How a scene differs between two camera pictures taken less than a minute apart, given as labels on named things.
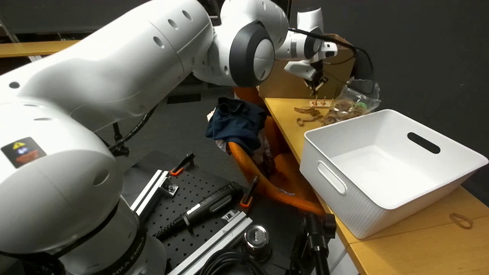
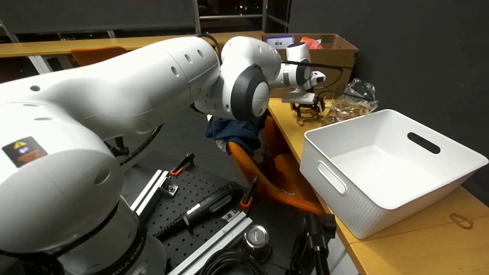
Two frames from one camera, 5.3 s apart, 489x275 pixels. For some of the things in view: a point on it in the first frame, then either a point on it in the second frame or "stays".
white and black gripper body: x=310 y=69 to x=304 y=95
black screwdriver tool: x=209 y=205 stays
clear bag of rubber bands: x=356 y=98 stays
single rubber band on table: x=466 y=223 stays
